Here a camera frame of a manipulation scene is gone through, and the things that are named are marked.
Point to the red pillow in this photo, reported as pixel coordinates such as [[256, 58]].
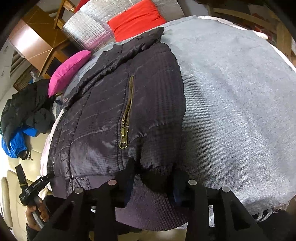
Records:
[[139, 18], [81, 4]]

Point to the pile of dark clothes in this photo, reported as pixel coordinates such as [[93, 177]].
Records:
[[29, 107]]

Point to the wooden shelf unit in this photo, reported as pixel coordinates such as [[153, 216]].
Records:
[[259, 18]]

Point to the black quilted puffer jacket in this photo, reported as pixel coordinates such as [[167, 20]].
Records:
[[129, 105]]

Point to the magenta pillow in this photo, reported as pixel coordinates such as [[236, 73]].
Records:
[[65, 72]]

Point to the grey bed sheet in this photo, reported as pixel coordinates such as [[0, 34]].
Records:
[[239, 124]]

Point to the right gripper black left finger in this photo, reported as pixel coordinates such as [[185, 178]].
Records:
[[90, 214]]

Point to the left hand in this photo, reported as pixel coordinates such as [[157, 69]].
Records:
[[39, 209]]

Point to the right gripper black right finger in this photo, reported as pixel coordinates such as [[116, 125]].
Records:
[[213, 214]]

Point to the blue garment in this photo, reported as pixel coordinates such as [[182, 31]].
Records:
[[17, 148]]

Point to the silver foil insulation mat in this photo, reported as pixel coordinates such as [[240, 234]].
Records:
[[88, 27]]

